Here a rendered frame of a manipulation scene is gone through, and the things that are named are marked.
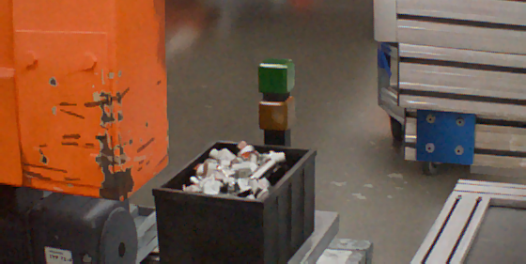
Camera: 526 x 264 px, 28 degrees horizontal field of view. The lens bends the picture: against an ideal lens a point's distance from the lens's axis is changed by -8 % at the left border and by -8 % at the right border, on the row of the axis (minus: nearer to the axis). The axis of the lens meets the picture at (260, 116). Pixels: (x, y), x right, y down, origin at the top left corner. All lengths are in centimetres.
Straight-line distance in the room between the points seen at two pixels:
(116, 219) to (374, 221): 110
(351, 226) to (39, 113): 140
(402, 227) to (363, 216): 13
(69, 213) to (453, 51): 64
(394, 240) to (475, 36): 119
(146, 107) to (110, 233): 34
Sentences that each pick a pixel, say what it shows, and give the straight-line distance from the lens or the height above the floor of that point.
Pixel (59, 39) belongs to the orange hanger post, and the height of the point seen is 73.
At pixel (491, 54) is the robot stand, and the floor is 68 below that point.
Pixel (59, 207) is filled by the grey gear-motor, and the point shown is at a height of 40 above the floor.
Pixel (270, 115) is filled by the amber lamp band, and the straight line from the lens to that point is 151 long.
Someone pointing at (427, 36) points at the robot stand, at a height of 70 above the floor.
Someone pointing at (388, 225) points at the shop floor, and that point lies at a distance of 271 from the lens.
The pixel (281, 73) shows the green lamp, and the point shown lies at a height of 65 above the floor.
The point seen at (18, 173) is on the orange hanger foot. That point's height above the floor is 54.
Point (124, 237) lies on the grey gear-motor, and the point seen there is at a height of 34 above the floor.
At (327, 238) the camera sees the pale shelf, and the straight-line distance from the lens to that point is 151.
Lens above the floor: 102
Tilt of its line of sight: 17 degrees down
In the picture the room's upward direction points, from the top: 1 degrees counter-clockwise
